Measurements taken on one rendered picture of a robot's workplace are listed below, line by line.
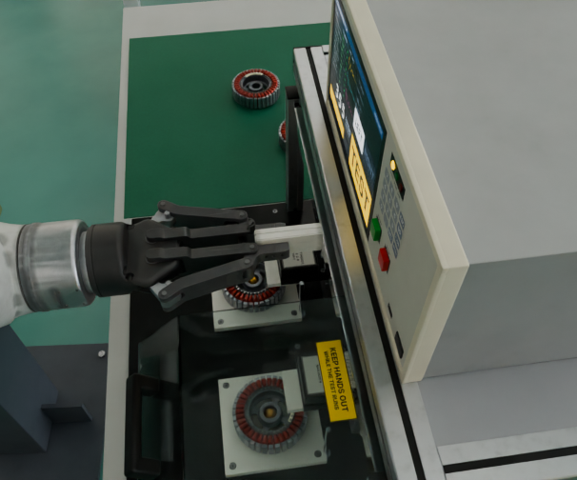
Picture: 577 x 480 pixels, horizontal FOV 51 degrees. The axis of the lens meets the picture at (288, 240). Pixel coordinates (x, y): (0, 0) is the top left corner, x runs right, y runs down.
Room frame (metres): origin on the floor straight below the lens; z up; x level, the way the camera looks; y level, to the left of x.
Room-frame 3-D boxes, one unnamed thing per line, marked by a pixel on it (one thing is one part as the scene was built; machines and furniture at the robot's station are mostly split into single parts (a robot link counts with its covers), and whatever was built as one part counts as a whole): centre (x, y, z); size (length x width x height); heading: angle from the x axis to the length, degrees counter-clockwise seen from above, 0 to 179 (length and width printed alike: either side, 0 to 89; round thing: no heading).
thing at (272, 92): (1.15, 0.08, 0.77); 0.11 x 0.11 x 0.04
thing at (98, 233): (0.36, 0.16, 1.18); 0.09 x 0.08 x 0.07; 98
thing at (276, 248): (0.36, 0.02, 1.18); 0.05 x 0.03 x 0.01; 98
